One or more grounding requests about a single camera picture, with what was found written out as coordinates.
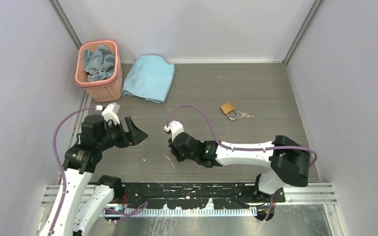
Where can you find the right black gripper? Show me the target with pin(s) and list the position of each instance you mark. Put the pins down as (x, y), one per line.
(174, 151)

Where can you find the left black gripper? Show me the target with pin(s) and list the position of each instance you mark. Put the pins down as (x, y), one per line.
(138, 135)

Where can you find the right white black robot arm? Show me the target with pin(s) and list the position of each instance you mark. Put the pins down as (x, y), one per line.
(287, 161)

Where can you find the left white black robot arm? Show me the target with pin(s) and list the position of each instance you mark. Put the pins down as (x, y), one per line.
(98, 134)

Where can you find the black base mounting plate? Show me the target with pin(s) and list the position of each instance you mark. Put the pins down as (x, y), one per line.
(188, 195)

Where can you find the light blue folded towel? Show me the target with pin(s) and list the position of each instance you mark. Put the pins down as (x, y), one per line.
(150, 78)

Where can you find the brass padlock far right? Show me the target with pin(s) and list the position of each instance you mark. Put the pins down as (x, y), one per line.
(229, 108)

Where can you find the pink plastic laundry basket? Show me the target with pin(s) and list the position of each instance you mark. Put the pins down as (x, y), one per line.
(109, 89)

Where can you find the grey-blue cloth in basket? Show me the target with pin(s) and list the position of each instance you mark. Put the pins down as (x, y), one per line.
(99, 64)

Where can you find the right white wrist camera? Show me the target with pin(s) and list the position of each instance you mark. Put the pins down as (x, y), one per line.
(174, 128)

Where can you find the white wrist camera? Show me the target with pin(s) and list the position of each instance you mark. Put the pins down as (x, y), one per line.
(109, 112)
(174, 128)

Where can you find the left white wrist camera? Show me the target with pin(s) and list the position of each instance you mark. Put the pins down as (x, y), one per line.
(109, 112)

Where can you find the small keys on ring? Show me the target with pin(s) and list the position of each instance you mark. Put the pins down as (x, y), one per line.
(244, 115)

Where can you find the aluminium rail frame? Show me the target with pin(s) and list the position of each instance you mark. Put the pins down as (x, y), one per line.
(165, 209)

